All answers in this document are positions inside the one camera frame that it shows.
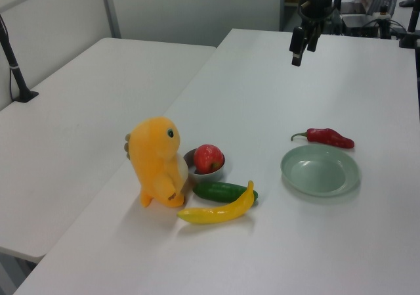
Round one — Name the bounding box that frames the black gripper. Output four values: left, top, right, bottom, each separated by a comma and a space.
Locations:
289, 0, 337, 67

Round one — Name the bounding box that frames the red apple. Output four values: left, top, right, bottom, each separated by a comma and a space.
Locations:
193, 144, 225, 173

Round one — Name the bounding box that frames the black metal equipment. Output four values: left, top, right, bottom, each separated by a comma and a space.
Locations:
341, 12, 392, 39

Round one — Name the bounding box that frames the grey keyboard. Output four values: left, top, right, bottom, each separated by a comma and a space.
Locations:
369, 0, 398, 16

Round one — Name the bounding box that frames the red chili pepper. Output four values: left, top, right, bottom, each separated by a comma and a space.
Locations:
290, 127, 356, 150

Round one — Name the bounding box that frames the black clamp stand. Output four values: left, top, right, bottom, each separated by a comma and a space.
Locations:
398, 0, 420, 49

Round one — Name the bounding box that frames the pale green plate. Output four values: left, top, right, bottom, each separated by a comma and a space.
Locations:
280, 145, 362, 198

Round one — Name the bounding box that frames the grey round bowl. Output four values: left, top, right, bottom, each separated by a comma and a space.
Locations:
182, 148, 227, 183

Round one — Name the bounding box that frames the green cucumber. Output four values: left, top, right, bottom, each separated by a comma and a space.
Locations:
192, 181, 259, 204

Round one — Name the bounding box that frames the orange plush dinosaur toy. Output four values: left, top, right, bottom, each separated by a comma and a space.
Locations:
123, 116, 190, 209

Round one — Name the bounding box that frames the yellow banana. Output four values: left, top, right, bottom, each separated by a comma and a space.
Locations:
177, 180, 255, 225

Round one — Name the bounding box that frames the white side table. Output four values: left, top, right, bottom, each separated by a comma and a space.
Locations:
0, 37, 217, 265

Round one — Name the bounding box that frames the black camera stand pole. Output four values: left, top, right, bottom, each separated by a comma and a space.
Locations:
0, 14, 39, 104

